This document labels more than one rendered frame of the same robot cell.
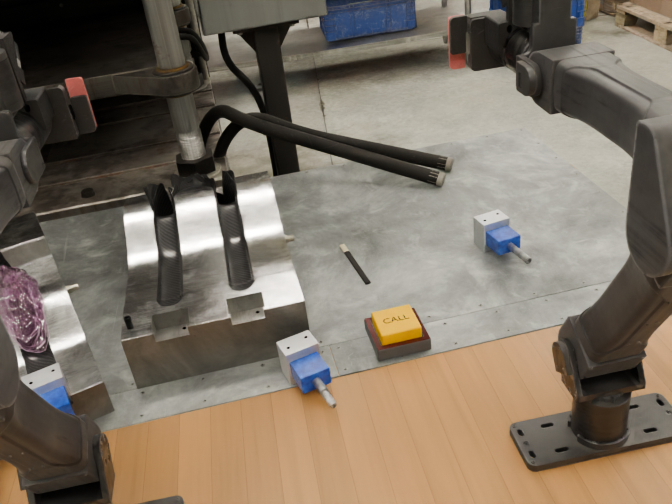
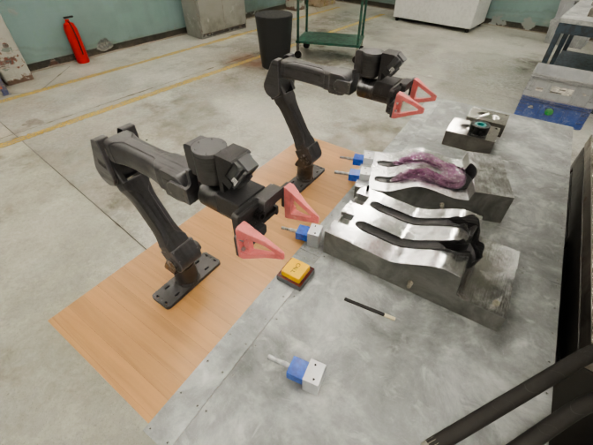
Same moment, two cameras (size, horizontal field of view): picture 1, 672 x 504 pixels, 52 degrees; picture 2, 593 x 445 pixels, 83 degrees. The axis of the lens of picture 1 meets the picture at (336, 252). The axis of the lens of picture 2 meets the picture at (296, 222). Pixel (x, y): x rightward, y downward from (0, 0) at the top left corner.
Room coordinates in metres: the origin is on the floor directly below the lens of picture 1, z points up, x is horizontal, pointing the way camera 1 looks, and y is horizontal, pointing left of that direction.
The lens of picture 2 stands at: (1.20, -0.53, 1.58)
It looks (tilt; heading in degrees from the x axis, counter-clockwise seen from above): 43 degrees down; 131
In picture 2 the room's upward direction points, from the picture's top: straight up
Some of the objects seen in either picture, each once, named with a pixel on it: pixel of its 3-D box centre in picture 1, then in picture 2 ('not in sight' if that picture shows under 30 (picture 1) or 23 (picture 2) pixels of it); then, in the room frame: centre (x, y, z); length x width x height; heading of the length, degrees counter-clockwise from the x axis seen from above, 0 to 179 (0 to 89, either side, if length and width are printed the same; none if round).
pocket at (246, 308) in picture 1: (247, 314); (343, 222); (0.82, 0.14, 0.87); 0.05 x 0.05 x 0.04; 8
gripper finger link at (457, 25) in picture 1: (469, 35); (291, 213); (0.92, -0.21, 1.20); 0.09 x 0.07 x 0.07; 6
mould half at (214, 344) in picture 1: (208, 247); (421, 242); (1.04, 0.22, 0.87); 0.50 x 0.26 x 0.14; 8
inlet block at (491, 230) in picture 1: (506, 242); (294, 368); (0.99, -0.29, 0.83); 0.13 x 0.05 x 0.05; 17
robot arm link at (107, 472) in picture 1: (66, 474); (307, 156); (0.53, 0.32, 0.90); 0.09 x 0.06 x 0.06; 96
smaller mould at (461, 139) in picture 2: not in sight; (470, 136); (0.91, 1.01, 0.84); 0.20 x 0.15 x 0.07; 8
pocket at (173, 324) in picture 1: (173, 330); (358, 203); (0.81, 0.25, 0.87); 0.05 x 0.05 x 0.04; 8
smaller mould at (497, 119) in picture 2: not in sight; (485, 121); (0.91, 1.21, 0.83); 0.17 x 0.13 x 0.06; 8
